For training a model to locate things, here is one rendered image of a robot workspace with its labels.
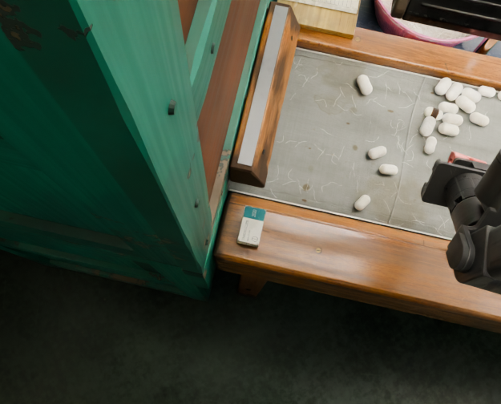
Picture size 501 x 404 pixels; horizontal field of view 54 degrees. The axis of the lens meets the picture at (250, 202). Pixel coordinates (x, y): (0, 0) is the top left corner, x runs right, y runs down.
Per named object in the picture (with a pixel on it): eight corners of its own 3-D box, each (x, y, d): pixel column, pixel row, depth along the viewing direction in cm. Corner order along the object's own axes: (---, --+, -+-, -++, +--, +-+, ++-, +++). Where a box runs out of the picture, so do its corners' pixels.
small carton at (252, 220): (257, 248, 80) (258, 245, 78) (236, 243, 80) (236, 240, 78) (265, 212, 81) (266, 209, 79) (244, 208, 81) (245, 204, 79)
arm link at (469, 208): (451, 253, 60) (496, 267, 60) (481, 210, 56) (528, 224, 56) (442, 220, 65) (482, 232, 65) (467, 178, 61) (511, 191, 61)
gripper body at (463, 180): (436, 155, 67) (446, 184, 61) (510, 172, 67) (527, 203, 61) (418, 194, 71) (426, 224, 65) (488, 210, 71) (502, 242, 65)
